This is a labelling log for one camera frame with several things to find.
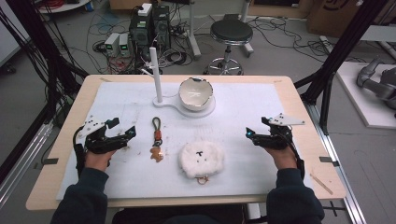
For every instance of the white shell-shaped ceramic bowl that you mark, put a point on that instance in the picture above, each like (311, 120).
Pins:
(196, 93)

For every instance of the person's right hand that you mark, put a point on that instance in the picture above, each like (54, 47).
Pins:
(282, 158)

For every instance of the white hanger stand with pole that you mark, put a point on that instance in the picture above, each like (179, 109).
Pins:
(156, 77)

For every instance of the white platform board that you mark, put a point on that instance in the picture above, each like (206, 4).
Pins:
(358, 99)

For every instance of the wooden table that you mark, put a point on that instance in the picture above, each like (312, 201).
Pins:
(314, 149)

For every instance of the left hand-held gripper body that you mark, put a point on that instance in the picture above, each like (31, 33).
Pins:
(97, 143)

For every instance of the person's left hand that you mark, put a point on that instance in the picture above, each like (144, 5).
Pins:
(97, 160)

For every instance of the white power strip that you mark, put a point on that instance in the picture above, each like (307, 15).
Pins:
(145, 9)

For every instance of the thin wooden stick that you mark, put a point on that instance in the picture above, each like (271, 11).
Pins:
(321, 184)

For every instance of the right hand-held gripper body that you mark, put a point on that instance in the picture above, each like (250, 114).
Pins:
(275, 138)

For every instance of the white foam mat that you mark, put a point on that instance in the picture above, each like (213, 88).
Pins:
(243, 124)

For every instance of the white fluffy plush pouch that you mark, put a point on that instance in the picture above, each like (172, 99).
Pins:
(201, 159)

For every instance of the cardboard box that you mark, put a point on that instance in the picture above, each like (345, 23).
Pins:
(336, 15)

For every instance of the black computer tower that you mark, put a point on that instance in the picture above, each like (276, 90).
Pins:
(161, 26)
(140, 32)

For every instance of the black round stool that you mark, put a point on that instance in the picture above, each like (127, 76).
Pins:
(231, 32)

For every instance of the black tape piece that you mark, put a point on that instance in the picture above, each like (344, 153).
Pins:
(328, 160)
(50, 161)

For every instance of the black metal frame strut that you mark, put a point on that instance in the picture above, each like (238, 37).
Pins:
(339, 59)
(40, 46)

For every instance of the grey power supply unit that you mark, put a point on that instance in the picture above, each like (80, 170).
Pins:
(112, 43)
(124, 45)

